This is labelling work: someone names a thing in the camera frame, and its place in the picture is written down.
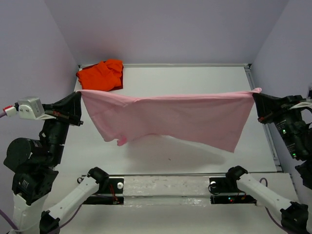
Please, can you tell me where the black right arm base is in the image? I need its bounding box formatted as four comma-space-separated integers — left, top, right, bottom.
208, 177, 257, 205

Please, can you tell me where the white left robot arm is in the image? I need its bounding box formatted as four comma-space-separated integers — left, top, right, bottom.
2, 92, 109, 234

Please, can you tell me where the orange t shirt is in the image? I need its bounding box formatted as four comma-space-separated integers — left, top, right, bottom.
76, 58, 124, 92

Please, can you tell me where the pink t shirt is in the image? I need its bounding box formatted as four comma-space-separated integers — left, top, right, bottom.
81, 88, 261, 152

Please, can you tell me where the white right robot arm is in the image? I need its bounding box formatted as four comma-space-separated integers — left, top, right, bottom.
224, 93, 312, 234

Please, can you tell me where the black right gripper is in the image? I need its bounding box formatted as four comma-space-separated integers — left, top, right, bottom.
253, 90, 307, 157

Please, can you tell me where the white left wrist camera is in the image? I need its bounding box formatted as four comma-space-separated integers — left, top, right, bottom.
1, 97, 56, 120

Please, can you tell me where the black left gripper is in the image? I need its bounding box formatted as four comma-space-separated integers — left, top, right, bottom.
41, 89, 87, 161

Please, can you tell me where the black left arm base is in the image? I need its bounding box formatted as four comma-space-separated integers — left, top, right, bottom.
83, 176, 124, 205

